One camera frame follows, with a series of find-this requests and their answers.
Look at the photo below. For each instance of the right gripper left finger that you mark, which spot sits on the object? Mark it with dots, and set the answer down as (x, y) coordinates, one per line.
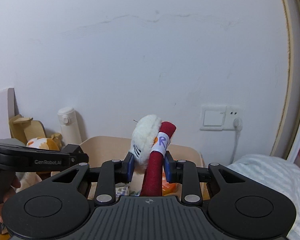
(109, 174)

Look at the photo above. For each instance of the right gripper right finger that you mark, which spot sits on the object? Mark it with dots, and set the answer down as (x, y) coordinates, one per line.
(185, 173)

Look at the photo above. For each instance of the blue white tissue pack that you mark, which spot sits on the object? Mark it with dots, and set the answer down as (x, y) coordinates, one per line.
(122, 189)

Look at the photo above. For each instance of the orange plastic bottle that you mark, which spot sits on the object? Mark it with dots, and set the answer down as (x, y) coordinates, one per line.
(168, 188)

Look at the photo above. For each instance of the white plush with red stick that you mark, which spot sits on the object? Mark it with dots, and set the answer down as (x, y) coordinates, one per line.
(150, 140)

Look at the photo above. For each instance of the person's right hand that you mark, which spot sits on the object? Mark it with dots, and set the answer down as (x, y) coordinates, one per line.
(11, 191)

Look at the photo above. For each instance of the grey turtle plush pillow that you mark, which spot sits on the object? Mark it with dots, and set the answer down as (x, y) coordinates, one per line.
(41, 145)

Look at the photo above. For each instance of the cardboard piece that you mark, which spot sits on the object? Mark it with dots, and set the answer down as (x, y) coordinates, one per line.
(24, 129)

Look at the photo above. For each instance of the white panel board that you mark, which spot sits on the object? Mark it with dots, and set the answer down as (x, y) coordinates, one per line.
(7, 111)

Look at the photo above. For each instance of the cream thermos bottle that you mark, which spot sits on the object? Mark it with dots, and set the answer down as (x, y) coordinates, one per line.
(69, 126)

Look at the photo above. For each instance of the striped light blue blanket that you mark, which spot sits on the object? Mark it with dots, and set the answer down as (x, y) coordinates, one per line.
(277, 174)

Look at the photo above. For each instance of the white wall switch socket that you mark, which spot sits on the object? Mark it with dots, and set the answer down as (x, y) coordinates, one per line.
(219, 117)

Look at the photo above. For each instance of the white plug with cable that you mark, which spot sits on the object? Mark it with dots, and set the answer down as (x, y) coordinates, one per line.
(238, 125)

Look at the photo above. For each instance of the white wardrobe door frame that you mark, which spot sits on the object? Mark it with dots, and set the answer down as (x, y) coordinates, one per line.
(287, 142)

